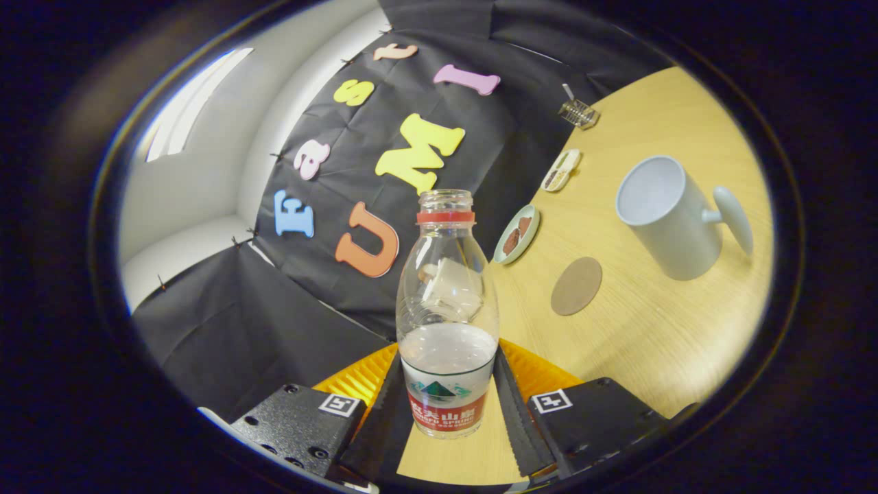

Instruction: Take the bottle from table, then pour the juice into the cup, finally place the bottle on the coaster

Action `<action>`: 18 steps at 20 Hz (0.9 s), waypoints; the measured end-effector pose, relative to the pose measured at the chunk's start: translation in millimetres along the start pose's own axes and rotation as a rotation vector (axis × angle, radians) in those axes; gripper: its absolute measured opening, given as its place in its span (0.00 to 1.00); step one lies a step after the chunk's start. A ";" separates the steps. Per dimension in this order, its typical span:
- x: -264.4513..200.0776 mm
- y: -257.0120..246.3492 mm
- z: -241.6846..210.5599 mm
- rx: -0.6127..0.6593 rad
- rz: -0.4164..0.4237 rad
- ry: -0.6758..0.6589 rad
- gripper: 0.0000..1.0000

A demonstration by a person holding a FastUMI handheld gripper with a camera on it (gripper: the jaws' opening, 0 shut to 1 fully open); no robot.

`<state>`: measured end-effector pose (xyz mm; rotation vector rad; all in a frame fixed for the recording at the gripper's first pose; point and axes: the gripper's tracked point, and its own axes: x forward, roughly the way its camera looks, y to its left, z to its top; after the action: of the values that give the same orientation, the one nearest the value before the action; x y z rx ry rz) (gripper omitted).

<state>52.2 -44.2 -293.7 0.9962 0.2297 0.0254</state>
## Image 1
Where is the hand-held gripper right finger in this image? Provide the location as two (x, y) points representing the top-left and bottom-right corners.
(495, 338), (669, 481)

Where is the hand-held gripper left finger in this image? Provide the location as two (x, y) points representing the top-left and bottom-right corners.
(230, 343), (412, 491)

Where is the clear plastic juice bottle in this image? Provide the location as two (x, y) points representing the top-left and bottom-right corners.
(396, 189), (500, 440)

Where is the round brown coaster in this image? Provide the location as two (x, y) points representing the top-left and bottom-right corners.
(551, 257), (604, 317)

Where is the pale blue cup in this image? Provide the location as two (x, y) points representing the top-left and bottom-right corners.
(615, 155), (754, 281)

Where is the wooden table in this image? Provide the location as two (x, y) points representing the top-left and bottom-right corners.
(396, 65), (774, 486)

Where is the pale green plate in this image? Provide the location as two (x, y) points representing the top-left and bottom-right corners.
(493, 204), (541, 266)

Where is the white divided grain tray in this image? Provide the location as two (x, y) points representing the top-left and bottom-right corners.
(541, 149), (582, 193)

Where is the large ceiling light panel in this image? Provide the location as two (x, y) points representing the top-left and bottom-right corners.
(144, 47), (254, 163)

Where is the wire mesh basket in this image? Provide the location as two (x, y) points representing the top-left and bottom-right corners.
(558, 99), (600, 130)

